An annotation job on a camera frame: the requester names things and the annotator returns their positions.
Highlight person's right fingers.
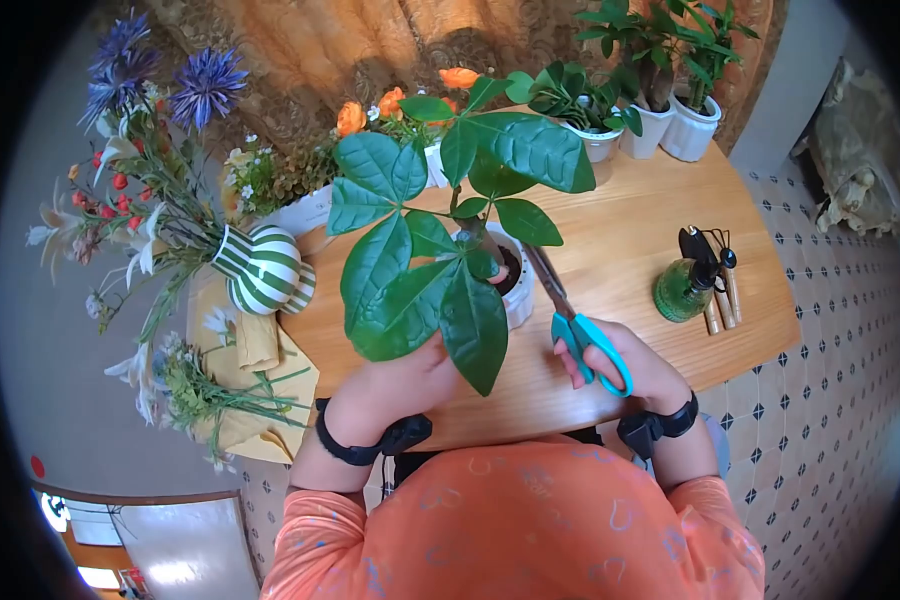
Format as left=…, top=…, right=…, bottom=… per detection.
left=553, top=337, right=609, bottom=391

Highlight pale carved root sculpture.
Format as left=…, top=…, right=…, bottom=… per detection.
left=810, top=60, right=900, bottom=238

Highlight small mixed flowers, white pot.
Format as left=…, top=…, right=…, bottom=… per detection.
left=221, top=135, right=340, bottom=238

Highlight brown patterned curtain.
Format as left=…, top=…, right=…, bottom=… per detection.
left=142, top=0, right=789, bottom=155

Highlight small round leaved potted plant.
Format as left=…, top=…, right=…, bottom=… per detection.
left=506, top=61, right=643, bottom=164

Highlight orange roses in white pot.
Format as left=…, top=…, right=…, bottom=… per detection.
left=336, top=67, right=483, bottom=190

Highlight person's body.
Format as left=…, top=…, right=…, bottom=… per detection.
left=261, top=438, right=766, bottom=600

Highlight bunch of white flower stems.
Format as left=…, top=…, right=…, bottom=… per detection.
left=105, top=307, right=313, bottom=474

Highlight teal handled scissors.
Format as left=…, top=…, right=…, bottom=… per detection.
left=525, top=243, right=635, bottom=399

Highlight green white striped vase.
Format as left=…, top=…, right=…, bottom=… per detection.
left=211, top=223, right=318, bottom=316

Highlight bunch of mixed artificial flowers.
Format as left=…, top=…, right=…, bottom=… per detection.
left=26, top=11, right=250, bottom=339

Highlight yellow cloth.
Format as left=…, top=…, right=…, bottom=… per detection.
left=187, top=277, right=321, bottom=465

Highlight black wrist band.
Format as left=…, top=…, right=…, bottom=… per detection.
left=315, top=397, right=434, bottom=468
left=617, top=390, right=700, bottom=460

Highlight braided tree, ribbed white pot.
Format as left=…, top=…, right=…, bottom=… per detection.
left=573, top=0, right=678, bottom=160
left=660, top=0, right=760, bottom=163

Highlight large leaved plant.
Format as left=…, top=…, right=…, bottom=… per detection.
left=326, top=75, right=597, bottom=399

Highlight person's right hand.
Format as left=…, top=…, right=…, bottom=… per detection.
left=553, top=318, right=691, bottom=418

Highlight green glass spray bottle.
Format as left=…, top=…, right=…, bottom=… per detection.
left=654, top=225, right=738, bottom=324

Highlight person's left hand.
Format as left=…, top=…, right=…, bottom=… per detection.
left=326, top=266, right=510, bottom=450

